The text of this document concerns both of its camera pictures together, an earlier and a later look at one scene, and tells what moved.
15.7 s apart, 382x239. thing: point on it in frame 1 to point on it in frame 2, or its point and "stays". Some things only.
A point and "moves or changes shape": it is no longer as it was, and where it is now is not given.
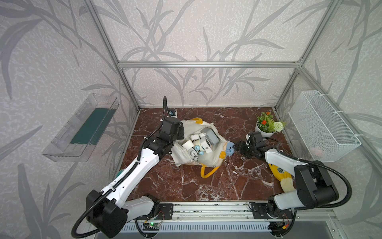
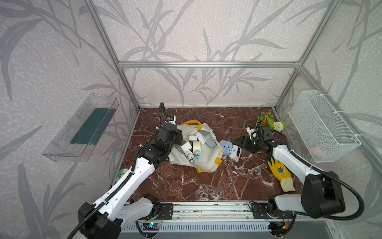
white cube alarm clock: (188, 145) to (236, 153)
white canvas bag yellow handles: (209, 163) moves or changes shape
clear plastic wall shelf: (80, 136) stays
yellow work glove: (285, 178) stays
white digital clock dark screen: (206, 145) to (186, 147)
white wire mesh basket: (325, 135) stays
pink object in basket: (317, 150) stays
